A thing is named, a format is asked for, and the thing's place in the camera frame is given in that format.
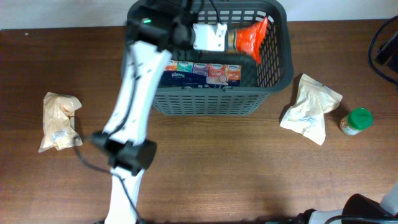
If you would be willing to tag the blue tissue box pack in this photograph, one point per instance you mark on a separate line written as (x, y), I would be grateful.
(201, 75)

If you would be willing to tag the grey plastic laundry basket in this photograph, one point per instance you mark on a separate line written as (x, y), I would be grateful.
(273, 74)

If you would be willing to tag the orange pasta package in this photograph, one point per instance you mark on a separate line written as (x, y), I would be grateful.
(248, 40)

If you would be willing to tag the beige snack bag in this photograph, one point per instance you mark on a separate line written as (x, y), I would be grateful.
(59, 122)

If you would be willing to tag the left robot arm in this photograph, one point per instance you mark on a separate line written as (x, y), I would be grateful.
(153, 31)

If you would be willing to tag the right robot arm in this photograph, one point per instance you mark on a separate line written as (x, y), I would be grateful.
(357, 210)

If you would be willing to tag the cream paper pouch right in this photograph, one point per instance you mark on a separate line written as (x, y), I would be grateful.
(306, 116)

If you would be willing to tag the green lid spice jar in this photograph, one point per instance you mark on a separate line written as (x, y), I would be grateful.
(356, 121)

